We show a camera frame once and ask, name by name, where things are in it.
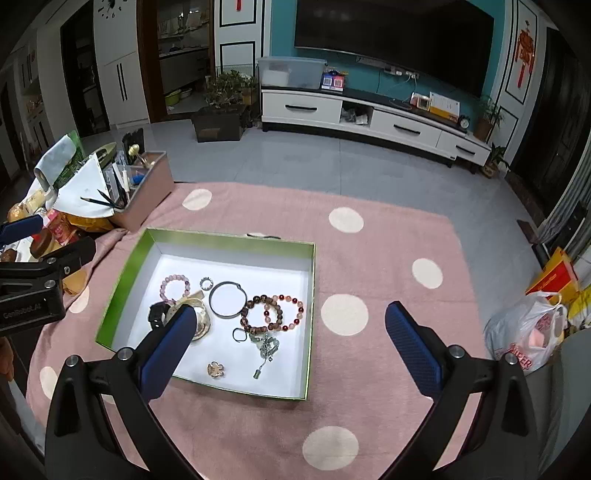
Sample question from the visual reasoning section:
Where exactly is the white paper sheet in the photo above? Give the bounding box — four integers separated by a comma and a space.
53, 153, 114, 219

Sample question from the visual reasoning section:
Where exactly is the potted plant black box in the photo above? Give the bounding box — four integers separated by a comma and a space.
191, 70, 259, 143

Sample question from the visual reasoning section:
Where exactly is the green jewelry box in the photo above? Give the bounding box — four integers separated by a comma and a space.
96, 228, 315, 400

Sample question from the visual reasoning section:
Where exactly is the pink storage bin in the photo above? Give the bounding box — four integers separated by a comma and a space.
109, 151, 174, 232

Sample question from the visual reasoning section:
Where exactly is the person's left hand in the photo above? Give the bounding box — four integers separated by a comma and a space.
0, 337, 14, 381

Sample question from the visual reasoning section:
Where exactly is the clear plastic storage box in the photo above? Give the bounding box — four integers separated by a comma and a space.
259, 56, 328, 89

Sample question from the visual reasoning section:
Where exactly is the white plastic bag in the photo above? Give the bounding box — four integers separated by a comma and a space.
484, 291, 568, 375

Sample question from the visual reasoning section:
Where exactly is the white wrist watch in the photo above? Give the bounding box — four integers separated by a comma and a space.
164, 290, 211, 342

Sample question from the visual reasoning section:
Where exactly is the gold flower brooch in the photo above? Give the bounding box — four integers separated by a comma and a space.
206, 361, 224, 379

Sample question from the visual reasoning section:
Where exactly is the white tv cabinet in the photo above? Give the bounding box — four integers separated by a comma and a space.
262, 87, 492, 168

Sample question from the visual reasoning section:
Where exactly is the pink polka dot cloth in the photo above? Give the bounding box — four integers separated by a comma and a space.
25, 181, 493, 480

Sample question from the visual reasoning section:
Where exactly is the black television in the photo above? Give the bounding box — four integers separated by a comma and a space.
294, 0, 494, 97

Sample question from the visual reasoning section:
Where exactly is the red chinese knot decoration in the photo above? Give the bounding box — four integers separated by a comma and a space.
514, 20, 535, 89

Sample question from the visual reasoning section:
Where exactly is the black wrist watch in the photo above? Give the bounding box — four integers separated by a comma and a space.
148, 301, 171, 331

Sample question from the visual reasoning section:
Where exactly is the jade pendant necklace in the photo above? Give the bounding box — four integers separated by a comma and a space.
231, 326, 283, 381

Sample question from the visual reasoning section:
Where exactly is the wall clock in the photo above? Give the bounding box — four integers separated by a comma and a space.
95, 0, 128, 20

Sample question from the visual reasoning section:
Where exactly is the silver bangle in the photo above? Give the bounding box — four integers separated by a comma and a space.
208, 281, 247, 320

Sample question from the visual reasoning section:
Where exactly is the pink bead bracelet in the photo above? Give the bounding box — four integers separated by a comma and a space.
159, 273, 192, 306

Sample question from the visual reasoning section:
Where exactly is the brown wooden bead bracelet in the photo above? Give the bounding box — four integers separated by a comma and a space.
238, 293, 285, 337

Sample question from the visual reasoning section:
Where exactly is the red bead bracelet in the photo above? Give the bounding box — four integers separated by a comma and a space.
263, 293, 306, 331

